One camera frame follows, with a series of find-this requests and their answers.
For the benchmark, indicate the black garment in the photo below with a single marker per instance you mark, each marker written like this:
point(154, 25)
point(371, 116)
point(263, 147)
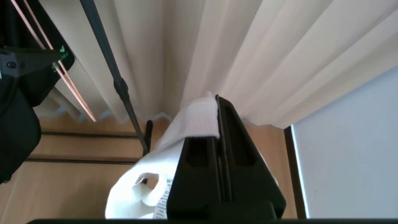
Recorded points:
point(15, 133)

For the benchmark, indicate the white garment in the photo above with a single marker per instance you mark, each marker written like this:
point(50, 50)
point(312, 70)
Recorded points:
point(199, 118)

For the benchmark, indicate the black clothes rack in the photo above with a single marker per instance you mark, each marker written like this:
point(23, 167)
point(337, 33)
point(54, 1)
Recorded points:
point(109, 53)

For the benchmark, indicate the pink clothes hanger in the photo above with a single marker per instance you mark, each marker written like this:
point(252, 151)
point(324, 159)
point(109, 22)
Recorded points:
point(74, 90)

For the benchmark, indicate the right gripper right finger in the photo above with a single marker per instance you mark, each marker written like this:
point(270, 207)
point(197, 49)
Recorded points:
point(248, 174)

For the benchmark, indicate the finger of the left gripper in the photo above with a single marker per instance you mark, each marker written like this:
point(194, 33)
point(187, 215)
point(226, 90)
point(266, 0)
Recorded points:
point(25, 60)

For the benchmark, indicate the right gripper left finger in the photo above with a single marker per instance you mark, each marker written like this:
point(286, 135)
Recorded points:
point(192, 180)

